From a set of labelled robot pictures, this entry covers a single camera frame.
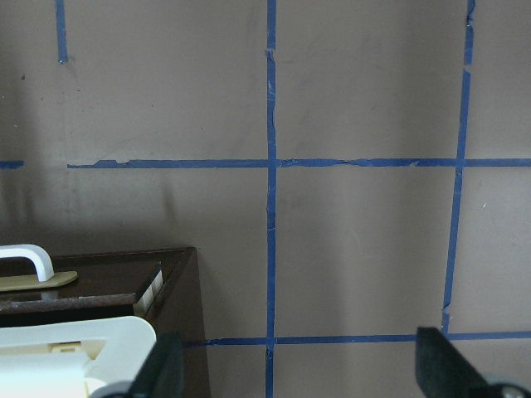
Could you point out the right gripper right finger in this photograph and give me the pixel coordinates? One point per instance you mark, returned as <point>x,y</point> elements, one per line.
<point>442,371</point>

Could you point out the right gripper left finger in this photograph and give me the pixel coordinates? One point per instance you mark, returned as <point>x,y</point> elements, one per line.
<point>161,374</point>

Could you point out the wooden drawer with white handle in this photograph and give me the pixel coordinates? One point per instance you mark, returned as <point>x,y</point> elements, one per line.
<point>33,282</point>

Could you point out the dark brown cabinet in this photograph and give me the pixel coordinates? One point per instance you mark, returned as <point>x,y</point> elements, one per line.
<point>176,307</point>

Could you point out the cream plastic tray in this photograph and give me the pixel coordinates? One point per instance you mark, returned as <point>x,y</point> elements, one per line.
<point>90,358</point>

